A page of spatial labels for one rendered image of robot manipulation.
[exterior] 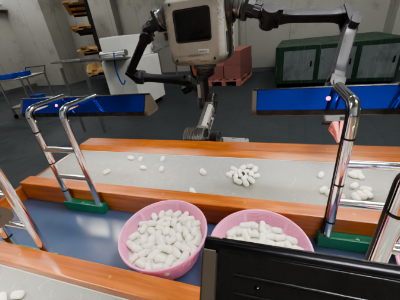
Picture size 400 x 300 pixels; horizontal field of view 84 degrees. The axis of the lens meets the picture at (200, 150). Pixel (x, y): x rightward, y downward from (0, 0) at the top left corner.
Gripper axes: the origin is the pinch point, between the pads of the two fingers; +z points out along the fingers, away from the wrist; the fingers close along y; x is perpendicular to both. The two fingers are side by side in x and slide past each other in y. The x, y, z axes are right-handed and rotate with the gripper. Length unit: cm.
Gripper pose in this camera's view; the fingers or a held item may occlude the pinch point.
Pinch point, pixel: (338, 140)
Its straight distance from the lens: 100.6
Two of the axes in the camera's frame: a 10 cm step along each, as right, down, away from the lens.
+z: -1.4, 9.3, -3.4
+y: 9.5, 0.3, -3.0
